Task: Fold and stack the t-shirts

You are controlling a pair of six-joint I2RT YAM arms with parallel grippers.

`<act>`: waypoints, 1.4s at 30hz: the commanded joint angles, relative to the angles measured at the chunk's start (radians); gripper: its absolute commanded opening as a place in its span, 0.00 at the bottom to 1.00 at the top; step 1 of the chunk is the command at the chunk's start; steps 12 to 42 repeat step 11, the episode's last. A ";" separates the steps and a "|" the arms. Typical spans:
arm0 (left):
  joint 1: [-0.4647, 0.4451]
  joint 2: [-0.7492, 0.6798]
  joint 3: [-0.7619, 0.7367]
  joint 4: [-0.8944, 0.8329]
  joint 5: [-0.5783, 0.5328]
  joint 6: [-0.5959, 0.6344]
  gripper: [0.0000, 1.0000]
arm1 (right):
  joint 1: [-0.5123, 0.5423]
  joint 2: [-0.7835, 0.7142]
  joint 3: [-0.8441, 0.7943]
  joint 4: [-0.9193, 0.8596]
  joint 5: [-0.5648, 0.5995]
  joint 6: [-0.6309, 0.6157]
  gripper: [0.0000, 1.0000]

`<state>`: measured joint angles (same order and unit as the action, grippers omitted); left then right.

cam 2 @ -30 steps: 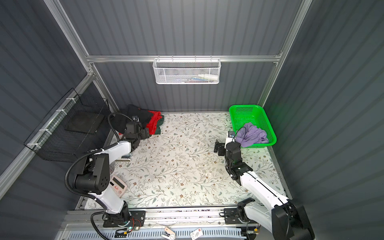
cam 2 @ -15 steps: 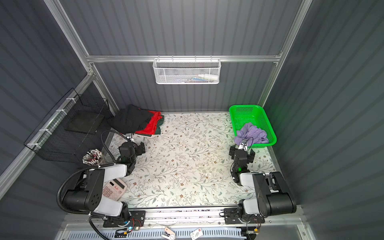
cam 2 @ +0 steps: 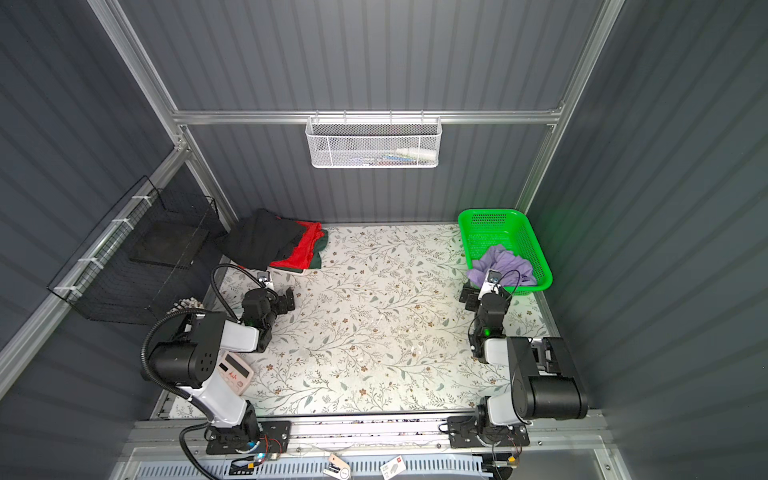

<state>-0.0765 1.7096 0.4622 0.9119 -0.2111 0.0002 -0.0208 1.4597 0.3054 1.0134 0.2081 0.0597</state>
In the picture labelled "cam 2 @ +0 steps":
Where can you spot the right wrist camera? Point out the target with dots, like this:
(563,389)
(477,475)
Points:
(491,283)

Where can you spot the white tag card left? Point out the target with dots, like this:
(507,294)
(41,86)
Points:
(336,468)

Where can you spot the cup of pens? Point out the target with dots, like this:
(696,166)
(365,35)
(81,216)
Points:
(186,303)

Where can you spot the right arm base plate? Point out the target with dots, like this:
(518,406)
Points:
(468,431)

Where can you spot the black wire basket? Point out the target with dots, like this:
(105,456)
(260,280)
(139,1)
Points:
(156,251)

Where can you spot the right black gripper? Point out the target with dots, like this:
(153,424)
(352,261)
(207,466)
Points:
(472,294)

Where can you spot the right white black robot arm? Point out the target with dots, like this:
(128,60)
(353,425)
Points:
(544,382)

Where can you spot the green plastic basket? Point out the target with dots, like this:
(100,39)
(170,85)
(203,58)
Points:
(482,229)

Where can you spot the black t shirt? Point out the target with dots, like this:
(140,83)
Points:
(261,239)

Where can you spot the purple t shirt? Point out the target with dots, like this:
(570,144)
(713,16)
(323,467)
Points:
(514,270)

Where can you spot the white tag card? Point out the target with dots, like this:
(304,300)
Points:
(393,468)
(336,468)

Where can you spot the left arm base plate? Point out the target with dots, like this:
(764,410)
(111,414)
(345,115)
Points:
(264,437)

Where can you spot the white wire mesh basket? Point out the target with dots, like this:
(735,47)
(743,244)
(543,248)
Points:
(369,143)

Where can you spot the white spray bottle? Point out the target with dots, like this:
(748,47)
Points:
(419,155)

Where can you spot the pink white remote pad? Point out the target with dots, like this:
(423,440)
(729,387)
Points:
(235,371)

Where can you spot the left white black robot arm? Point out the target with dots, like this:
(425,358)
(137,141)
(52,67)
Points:
(191,354)

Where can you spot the floral table mat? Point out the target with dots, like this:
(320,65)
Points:
(378,327)

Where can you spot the white tag card right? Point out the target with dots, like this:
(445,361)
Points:
(393,468)

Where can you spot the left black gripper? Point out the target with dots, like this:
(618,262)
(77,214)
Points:
(282,300)

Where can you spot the dark green folded t shirt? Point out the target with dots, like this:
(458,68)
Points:
(307,255)

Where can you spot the red folded t shirt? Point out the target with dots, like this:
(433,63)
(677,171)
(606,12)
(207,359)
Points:
(311,231)

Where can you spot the aluminium front rail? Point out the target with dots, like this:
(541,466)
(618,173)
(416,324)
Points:
(427,432)

